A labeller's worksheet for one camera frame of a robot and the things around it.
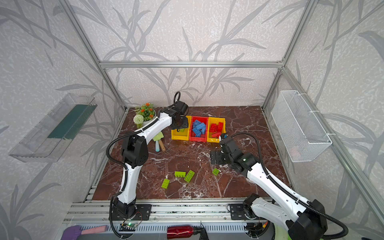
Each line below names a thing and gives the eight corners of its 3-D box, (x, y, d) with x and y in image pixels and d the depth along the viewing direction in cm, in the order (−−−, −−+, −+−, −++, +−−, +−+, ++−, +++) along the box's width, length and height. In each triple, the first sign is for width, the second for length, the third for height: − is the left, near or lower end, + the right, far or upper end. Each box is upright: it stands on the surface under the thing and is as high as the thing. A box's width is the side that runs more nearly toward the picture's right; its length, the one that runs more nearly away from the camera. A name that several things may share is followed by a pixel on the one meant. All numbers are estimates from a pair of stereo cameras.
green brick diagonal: (184, 179, 86) (183, 178, 85) (190, 170, 90) (189, 169, 88) (189, 183, 85) (189, 182, 83) (195, 173, 89) (195, 172, 87)
